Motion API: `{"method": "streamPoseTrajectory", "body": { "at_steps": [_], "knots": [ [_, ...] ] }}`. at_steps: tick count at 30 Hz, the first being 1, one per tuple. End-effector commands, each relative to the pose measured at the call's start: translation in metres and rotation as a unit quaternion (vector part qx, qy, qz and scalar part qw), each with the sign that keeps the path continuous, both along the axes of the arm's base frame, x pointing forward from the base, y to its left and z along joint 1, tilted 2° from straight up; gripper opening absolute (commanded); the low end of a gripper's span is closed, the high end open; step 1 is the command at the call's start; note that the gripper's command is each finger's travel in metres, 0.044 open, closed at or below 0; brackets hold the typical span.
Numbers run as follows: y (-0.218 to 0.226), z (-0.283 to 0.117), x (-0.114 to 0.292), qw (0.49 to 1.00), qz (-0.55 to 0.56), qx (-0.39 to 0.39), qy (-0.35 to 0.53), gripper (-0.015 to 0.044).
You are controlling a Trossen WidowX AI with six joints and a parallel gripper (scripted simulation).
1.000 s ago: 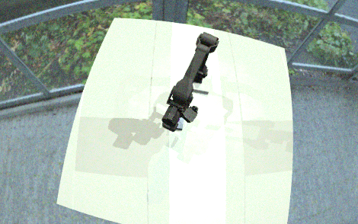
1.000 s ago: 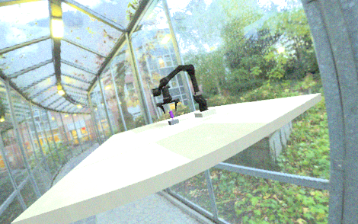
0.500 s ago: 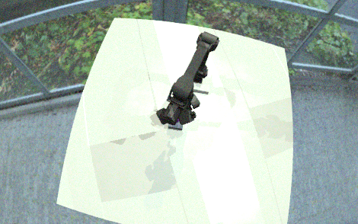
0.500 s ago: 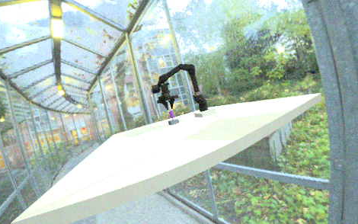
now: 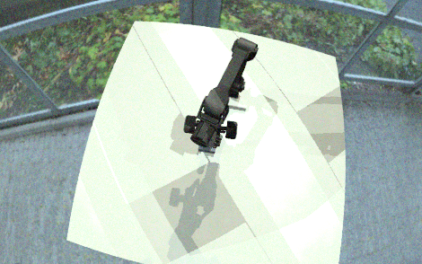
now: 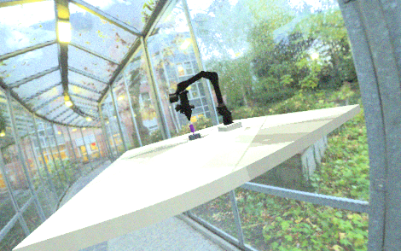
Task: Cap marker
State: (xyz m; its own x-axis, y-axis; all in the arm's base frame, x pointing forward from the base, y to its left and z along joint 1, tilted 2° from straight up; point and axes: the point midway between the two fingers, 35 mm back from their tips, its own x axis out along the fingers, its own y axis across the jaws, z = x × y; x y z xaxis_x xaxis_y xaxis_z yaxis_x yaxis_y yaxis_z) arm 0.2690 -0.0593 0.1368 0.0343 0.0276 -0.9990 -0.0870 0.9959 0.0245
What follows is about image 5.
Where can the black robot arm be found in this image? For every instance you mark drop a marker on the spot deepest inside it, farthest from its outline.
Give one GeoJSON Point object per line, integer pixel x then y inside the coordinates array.
{"type": "Point", "coordinates": [215, 105]}

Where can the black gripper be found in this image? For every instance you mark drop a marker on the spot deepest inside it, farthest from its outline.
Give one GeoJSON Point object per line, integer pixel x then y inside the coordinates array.
{"type": "Point", "coordinates": [231, 127]}

